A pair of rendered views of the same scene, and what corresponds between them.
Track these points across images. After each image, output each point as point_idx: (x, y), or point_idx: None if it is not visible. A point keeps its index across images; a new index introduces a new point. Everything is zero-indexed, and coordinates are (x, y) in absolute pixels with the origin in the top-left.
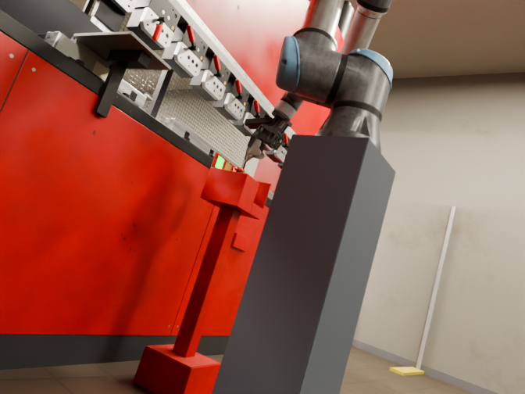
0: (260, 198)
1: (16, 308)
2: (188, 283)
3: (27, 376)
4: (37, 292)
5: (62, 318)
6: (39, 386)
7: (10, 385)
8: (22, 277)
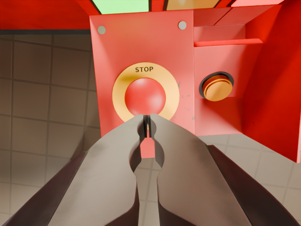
0: (256, 123)
1: (41, 23)
2: (234, 7)
3: (77, 45)
4: (45, 19)
5: (81, 25)
6: (77, 59)
7: (63, 54)
8: (23, 16)
